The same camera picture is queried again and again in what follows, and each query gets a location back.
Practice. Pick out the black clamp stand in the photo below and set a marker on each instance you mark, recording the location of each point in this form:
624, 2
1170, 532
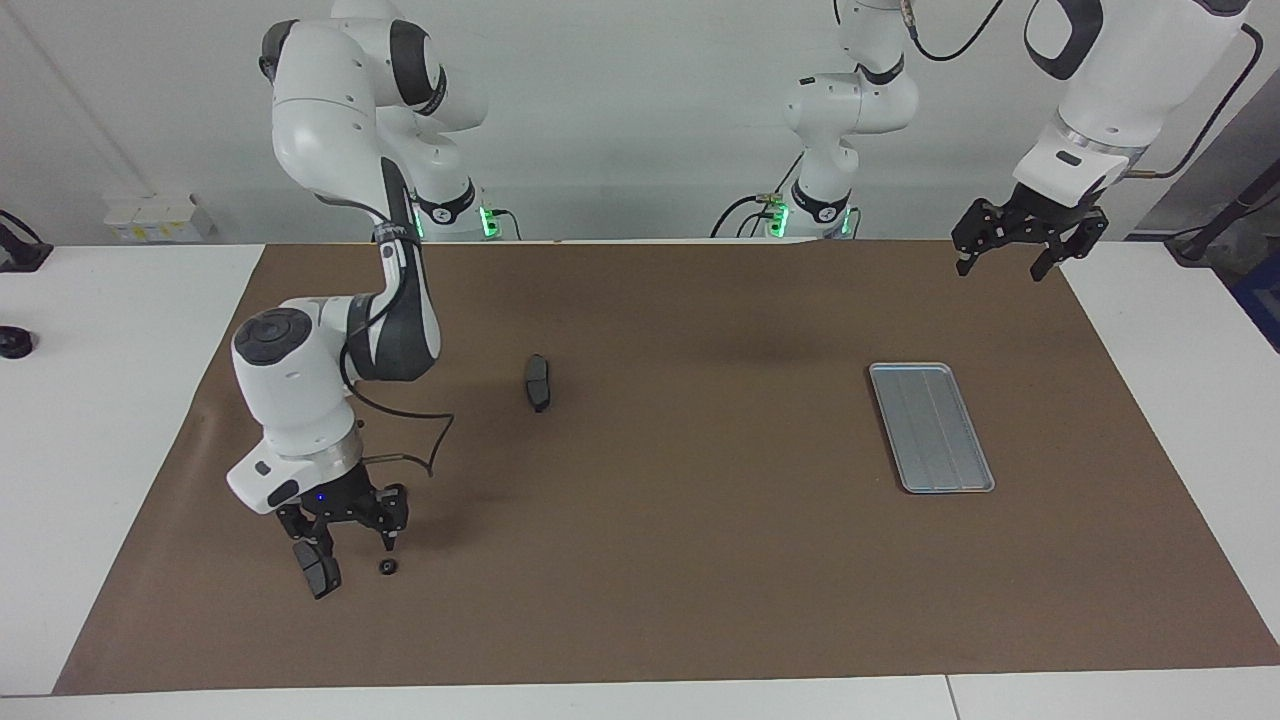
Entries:
20, 250

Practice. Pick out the silver metal tray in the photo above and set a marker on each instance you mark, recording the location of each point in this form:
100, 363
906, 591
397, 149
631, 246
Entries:
935, 430

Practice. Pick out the white box yellow labels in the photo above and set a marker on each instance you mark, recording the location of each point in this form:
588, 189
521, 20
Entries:
160, 220

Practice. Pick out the blue crate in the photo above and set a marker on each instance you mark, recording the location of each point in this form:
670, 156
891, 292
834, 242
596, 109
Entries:
1262, 300

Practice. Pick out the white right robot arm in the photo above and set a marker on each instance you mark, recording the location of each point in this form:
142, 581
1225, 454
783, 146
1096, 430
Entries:
290, 390

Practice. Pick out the grey brake pad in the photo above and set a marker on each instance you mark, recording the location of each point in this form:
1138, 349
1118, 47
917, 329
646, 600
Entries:
538, 382
322, 578

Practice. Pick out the brown table mat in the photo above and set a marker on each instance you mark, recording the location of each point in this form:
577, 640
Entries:
650, 580

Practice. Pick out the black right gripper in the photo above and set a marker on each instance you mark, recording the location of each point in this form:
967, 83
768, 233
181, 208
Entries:
335, 500

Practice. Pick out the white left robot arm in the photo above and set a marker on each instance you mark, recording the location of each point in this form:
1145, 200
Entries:
850, 100

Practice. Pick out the dark grey panel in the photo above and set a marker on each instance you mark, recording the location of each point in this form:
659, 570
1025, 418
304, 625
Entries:
1225, 175

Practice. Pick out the black pole stand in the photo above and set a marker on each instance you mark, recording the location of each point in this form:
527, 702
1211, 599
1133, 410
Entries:
1215, 228

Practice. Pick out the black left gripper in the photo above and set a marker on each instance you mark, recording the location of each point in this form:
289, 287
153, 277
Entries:
1050, 218

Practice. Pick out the black round knob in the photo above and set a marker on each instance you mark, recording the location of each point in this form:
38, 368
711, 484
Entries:
15, 343

